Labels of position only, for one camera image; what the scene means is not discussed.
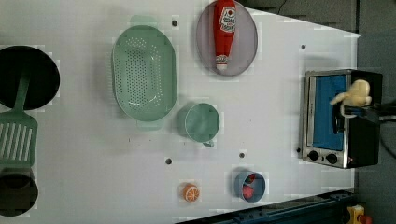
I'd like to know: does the green mug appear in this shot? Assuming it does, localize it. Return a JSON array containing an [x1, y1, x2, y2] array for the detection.
[[177, 103, 220, 147]]

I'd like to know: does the green slotted spatula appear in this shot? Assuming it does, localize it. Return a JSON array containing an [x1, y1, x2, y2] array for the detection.
[[0, 74, 38, 168]]

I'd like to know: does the green perforated colander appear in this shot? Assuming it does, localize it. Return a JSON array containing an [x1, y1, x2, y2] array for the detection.
[[111, 15, 177, 131]]

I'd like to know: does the black silver toaster oven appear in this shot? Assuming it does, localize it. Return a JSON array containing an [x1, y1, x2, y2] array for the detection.
[[302, 69, 382, 169]]

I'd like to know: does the orange slice toy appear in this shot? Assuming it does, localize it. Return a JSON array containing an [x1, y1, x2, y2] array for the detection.
[[181, 183, 200, 203]]

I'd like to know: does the black round pan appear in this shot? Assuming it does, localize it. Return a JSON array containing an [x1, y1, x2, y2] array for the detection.
[[0, 46, 61, 110]]

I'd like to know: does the black round pot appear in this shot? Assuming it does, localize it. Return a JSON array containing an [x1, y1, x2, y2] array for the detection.
[[0, 168, 38, 217]]

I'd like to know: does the red ketchup bottle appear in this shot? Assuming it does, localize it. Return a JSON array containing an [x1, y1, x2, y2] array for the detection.
[[213, 0, 236, 70]]

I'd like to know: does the blue metal frame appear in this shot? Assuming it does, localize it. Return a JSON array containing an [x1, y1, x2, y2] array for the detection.
[[178, 190, 357, 224]]

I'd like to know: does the peeled yellow toy banana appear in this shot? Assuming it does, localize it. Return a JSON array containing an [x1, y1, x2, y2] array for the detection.
[[330, 79, 372, 107]]

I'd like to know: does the yellow red object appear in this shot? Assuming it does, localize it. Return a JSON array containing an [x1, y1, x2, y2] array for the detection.
[[347, 205, 373, 224]]

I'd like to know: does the blue bowl with fruit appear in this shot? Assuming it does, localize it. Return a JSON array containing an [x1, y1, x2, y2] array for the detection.
[[233, 170, 266, 203]]

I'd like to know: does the grey round plate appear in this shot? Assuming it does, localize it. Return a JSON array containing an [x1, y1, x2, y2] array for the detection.
[[195, 2, 258, 76]]

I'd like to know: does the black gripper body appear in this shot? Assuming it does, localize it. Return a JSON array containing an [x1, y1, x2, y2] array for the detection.
[[344, 104, 396, 122]]

